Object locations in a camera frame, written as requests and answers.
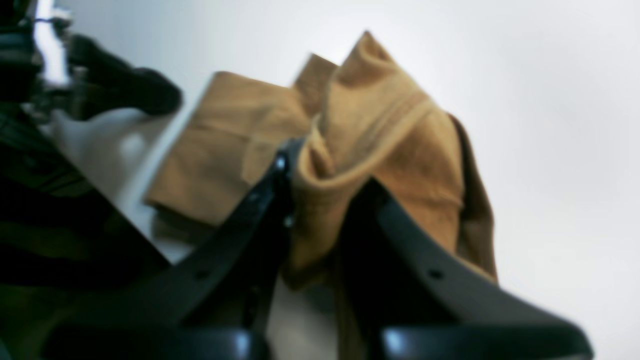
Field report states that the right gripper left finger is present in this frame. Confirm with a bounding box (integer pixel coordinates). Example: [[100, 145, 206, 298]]
[[43, 139, 302, 360]]

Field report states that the brown t-shirt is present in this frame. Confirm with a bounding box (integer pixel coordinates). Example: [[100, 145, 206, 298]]
[[145, 32, 498, 360]]

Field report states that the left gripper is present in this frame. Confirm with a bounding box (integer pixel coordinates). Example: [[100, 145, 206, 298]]
[[0, 0, 182, 121]]

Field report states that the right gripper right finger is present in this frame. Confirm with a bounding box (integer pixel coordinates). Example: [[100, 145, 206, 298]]
[[340, 180, 594, 360]]

